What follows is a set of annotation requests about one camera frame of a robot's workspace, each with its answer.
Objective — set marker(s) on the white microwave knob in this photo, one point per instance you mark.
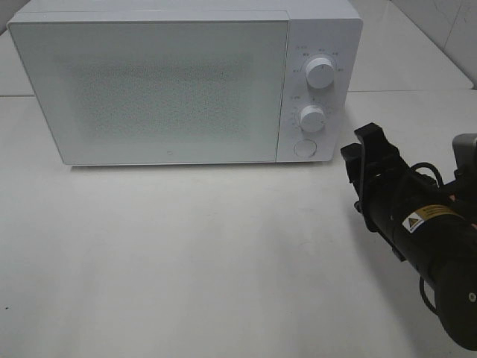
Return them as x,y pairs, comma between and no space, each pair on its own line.
312,119
320,72

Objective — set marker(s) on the round white door button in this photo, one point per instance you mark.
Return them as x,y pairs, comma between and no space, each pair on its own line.
305,148

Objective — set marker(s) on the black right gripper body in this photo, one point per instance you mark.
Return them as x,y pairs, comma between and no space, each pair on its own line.
388,185

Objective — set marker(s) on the lower white microwave knob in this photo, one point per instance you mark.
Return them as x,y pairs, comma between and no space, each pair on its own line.
312,119

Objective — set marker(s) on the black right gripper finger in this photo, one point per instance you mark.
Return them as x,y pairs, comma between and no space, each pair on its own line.
374,145
352,156

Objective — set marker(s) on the upper white microwave knob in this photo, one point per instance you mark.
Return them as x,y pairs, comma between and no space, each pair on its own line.
320,72

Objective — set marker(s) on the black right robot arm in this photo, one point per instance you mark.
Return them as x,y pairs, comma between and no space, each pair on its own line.
426,222

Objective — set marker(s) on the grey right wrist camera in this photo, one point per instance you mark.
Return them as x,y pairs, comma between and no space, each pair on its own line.
464,147

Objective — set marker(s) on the white microwave oven body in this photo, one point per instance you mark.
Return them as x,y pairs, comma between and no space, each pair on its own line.
329,28

